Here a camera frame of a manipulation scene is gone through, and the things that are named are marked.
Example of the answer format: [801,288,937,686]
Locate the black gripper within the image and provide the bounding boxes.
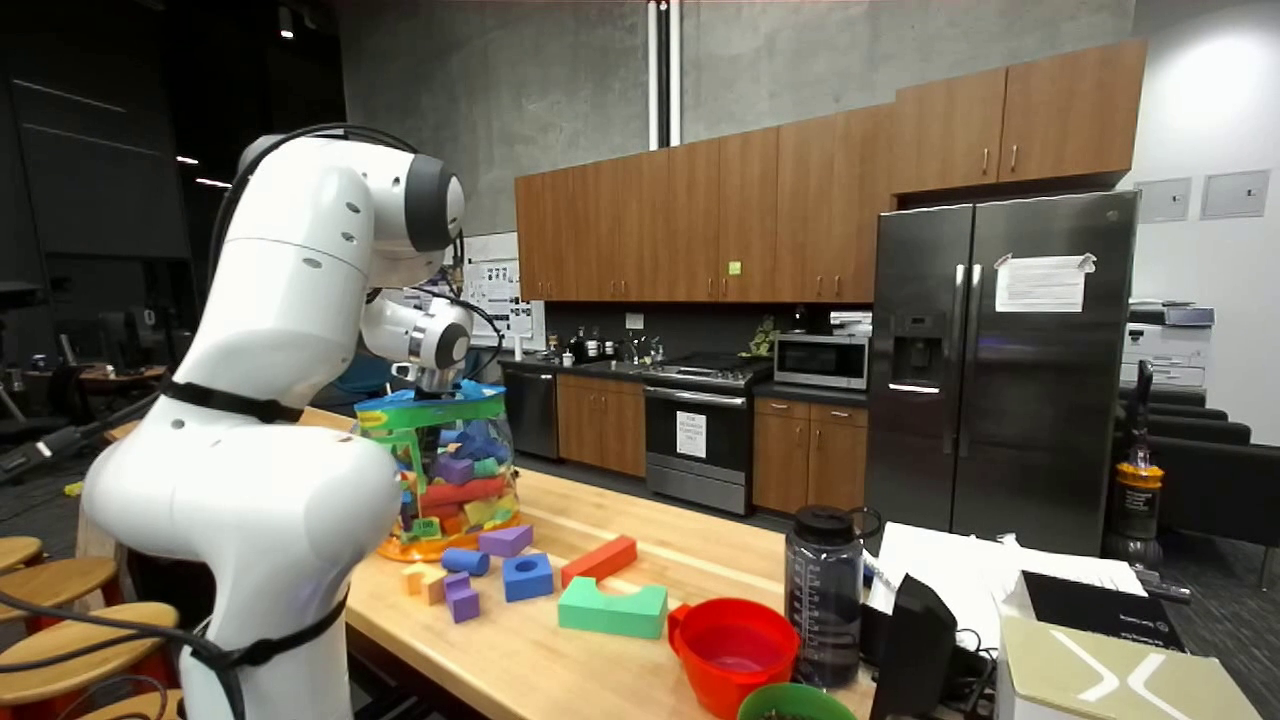
[412,361,468,402]

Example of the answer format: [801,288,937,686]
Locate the clear bag green blue rim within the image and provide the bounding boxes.
[353,375,524,564]

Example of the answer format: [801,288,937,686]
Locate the long red foam block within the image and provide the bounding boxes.
[415,476,518,518]

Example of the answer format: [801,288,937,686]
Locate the small yellow foam block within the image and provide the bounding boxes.
[400,561,447,609]

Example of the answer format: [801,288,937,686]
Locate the purple notched foam block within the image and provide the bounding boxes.
[441,573,485,628]

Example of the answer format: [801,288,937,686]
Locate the red wedge block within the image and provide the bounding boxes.
[558,532,640,593]

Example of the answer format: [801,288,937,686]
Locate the green arch foam block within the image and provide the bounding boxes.
[554,573,672,645]

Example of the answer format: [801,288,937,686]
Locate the black dishwasher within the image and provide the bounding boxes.
[500,363,566,465]

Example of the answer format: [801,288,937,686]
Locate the wooden base cabinet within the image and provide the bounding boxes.
[554,372,652,482]
[749,393,873,518]

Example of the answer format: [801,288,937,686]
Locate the blue foam cylinder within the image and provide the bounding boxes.
[436,545,494,581]

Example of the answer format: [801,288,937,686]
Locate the blue cube with hole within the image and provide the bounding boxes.
[500,548,562,606]

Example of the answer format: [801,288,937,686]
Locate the stainless steel oven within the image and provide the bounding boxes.
[640,361,760,520]

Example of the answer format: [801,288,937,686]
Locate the vertical metal pipe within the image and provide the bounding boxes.
[643,0,690,154]

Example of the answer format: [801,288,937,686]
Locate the stainless steel microwave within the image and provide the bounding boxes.
[767,327,875,397]

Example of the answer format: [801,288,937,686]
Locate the red plastic measuring cup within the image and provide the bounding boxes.
[663,593,804,720]

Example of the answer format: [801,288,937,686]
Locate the dark transparent water bottle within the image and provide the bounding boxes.
[781,501,873,694]

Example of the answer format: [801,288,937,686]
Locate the green bowl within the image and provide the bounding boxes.
[734,675,860,720]

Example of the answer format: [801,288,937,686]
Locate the black angular device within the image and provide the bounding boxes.
[866,573,965,720]

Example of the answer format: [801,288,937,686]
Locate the white papers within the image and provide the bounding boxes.
[856,518,1153,657]

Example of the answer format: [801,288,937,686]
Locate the stainless steel refrigerator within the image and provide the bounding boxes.
[860,190,1144,555]

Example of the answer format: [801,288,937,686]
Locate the white paper sheet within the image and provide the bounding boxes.
[992,249,1100,321]

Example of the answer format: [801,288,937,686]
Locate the wooden cabinets above refrigerator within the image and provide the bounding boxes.
[889,32,1153,209]

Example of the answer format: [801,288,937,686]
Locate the upright vacuum cleaner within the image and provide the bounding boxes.
[1113,358,1167,567]

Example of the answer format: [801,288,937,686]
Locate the cardboard box white cross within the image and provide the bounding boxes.
[992,609,1266,720]

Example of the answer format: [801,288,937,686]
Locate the white office printer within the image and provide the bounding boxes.
[1122,296,1219,397]

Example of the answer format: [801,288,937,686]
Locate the black sofa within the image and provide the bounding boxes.
[1137,385,1280,552]

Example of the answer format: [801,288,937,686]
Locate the wooden wall cabinets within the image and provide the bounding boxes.
[511,101,902,309]

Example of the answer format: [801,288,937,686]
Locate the black base cable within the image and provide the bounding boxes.
[0,598,353,720]

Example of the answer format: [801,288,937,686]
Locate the thick black hose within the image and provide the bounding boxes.
[0,397,172,492]

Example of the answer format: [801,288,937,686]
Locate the grey wall panel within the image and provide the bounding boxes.
[1195,165,1274,224]
[1137,173,1195,227]

